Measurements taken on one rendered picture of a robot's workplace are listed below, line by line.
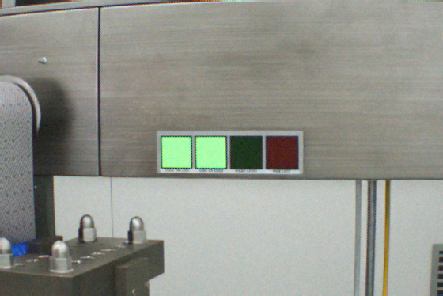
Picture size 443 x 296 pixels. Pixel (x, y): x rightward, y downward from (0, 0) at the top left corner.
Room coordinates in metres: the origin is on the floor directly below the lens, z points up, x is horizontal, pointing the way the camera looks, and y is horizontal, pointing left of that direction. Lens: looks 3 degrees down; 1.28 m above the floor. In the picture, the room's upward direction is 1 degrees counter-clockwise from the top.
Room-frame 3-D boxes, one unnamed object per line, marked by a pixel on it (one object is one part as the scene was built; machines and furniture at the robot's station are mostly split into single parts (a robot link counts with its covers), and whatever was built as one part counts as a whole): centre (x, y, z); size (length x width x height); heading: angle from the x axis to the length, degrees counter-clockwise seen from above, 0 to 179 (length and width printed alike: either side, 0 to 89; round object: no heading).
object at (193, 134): (1.68, -0.02, 1.18); 0.25 x 0.01 x 0.07; 74
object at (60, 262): (1.42, 0.23, 1.05); 0.04 x 0.04 x 0.04
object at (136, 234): (1.73, 0.14, 1.05); 0.04 x 0.04 x 0.04
